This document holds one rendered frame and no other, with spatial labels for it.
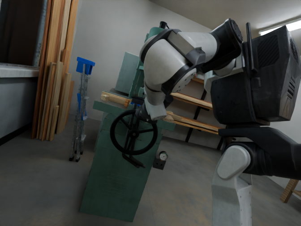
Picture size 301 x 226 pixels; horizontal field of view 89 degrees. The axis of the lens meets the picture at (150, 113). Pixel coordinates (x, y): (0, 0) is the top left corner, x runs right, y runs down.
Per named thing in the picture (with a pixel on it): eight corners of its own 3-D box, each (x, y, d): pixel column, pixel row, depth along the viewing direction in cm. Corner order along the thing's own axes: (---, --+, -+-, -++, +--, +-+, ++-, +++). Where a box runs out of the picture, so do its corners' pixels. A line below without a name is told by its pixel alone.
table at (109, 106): (87, 110, 96) (89, 102, 95) (99, 103, 126) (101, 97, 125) (177, 136, 104) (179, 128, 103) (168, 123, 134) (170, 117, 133)
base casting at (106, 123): (100, 129, 109) (103, 117, 107) (113, 112, 165) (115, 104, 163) (159, 145, 115) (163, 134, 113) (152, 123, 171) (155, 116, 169)
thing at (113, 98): (107, 100, 120) (108, 95, 120) (108, 99, 122) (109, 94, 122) (180, 121, 129) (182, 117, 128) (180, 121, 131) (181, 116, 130)
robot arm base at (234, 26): (250, 60, 50) (246, 39, 56) (232, 31, 43) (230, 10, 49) (208, 80, 60) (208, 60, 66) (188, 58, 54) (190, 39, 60)
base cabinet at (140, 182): (77, 212, 121) (100, 129, 108) (96, 170, 177) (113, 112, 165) (132, 223, 127) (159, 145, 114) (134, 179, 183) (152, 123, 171)
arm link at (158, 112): (145, 124, 67) (150, 118, 57) (139, 102, 70) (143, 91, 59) (168, 119, 70) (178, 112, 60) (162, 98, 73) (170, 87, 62)
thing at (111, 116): (106, 118, 108) (108, 113, 107) (112, 112, 128) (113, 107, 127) (160, 133, 113) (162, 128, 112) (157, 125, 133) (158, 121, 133)
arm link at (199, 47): (200, 58, 29) (229, 49, 45) (154, 15, 31) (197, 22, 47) (168, 97, 36) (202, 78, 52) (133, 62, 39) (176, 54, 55)
